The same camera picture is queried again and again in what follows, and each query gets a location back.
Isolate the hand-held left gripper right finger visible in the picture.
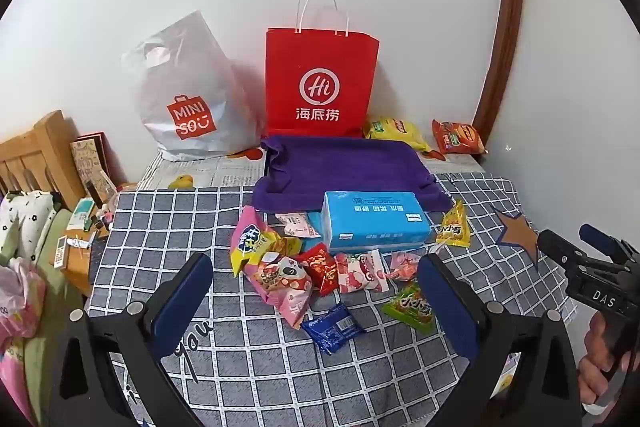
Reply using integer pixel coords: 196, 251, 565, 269
417, 253, 583, 427

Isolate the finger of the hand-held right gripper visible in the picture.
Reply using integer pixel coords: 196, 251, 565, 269
537, 229, 596, 271
580, 223, 633, 264

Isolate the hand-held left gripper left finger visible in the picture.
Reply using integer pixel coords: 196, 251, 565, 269
47, 252, 215, 427

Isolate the green snack packet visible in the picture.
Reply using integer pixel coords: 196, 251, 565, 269
381, 282, 437, 335

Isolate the small pink candy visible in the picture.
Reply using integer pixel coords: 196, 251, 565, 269
387, 251, 426, 283

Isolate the yellow triangular snack packet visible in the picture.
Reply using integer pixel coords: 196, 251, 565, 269
435, 200, 472, 249

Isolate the pink and yellow snack packet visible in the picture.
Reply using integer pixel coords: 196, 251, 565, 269
230, 205, 303, 278

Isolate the pink bear print snack packet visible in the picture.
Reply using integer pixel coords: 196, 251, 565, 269
334, 249, 390, 294

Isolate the pink cookie packet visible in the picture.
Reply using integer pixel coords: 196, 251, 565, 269
252, 254, 313, 328

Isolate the blue snack packet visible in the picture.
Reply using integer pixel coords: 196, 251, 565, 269
301, 302, 367, 356

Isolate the red snack packet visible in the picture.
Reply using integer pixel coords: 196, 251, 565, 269
299, 243, 341, 297

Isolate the pale pink snack packet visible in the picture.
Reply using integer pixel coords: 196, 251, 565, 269
275, 212, 321, 239

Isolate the person's right hand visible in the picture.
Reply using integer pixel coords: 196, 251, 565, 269
577, 311, 640, 413

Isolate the grey checked tablecloth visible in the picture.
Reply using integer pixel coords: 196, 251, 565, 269
82, 172, 591, 427

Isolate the wooden bedside table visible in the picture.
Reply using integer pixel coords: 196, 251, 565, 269
60, 182, 141, 298

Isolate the blue tissue pack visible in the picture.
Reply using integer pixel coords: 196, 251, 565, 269
320, 191, 435, 253

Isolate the teal and white box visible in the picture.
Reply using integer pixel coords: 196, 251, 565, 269
67, 198, 96, 230

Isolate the green bedsheet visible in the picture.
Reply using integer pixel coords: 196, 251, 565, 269
15, 207, 86, 427

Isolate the orange chip bag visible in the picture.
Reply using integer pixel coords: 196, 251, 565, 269
431, 119, 487, 156

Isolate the brown book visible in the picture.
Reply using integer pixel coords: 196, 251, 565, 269
70, 133, 118, 202

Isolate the pink plastic bag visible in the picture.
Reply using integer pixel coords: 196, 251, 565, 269
0, 257, 48, 348

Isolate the purple towel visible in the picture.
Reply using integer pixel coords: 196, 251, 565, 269
252, 134, 453, 214

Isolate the white floral cloth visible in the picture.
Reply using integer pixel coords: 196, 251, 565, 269
0, 191, 58, 258

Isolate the yellow chip bag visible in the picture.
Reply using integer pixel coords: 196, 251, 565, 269
363, 116, 433, 154

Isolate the wooden bed headboard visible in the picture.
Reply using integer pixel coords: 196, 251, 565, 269
0, 109, 86, 208

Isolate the white plastic bag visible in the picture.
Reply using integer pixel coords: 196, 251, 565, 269
120, 11, 266, 162

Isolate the red paper bag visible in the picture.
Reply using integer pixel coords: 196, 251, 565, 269
265, 0, 381, 138

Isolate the brown wooden door frame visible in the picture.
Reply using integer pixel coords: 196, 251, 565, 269
472, 0, 526, 142

